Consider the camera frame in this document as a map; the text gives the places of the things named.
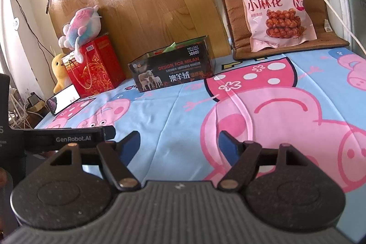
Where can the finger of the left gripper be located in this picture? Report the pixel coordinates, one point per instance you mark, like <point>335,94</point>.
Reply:
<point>109,133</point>

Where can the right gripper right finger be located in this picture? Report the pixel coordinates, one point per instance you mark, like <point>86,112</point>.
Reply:
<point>243,158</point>

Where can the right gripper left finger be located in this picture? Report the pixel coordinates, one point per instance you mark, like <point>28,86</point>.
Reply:
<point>115,157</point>

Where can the smartphone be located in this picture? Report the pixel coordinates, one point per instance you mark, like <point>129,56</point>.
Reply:
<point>62,100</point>

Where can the red gift box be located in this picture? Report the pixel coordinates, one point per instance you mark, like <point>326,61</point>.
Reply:
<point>100,70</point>

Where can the yellow duck plush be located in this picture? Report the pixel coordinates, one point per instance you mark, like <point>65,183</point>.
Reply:
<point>60,72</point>

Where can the peppa pig bed sheet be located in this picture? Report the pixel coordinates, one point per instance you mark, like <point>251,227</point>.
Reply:
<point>313,100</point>

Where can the black sheep print box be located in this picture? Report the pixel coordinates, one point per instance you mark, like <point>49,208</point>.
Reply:
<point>172,65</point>

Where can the pink blue plush toy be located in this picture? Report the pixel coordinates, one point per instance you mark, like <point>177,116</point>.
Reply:
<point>83,28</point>

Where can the brown chair cushion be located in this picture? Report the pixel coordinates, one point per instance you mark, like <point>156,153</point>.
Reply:
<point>240,34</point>

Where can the wooden board headboard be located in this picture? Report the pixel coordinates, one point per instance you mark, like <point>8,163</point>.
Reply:
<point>136,27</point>

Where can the pink snack bag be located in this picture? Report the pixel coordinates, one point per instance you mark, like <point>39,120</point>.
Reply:
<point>277,23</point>

